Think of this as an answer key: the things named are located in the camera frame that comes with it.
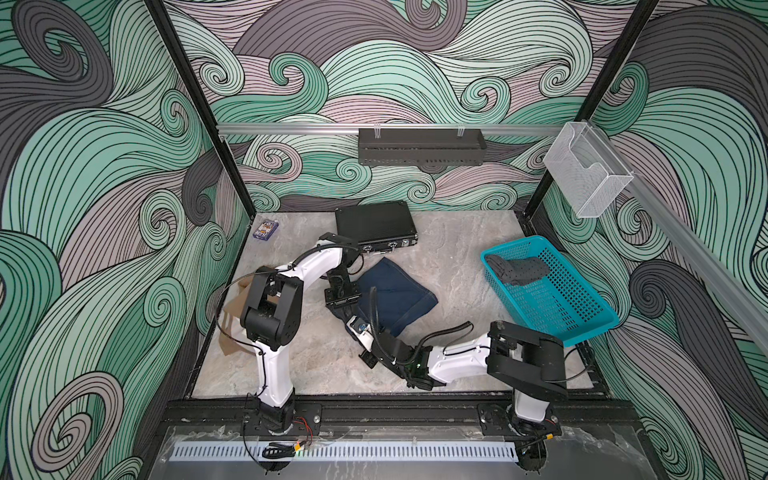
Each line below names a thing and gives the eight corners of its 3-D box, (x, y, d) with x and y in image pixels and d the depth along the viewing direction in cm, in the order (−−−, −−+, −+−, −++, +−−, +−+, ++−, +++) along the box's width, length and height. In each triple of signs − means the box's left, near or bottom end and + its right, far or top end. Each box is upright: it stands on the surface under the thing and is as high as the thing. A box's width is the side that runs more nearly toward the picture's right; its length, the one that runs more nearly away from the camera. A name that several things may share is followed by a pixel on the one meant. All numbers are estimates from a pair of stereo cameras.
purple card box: (255, 237, 115) (252, 233, 113) (268, 222, 121) (266, 217, 119) (266, 241, 114) (264, 236, 112) (279, 225, 120) (277, 220, 118)
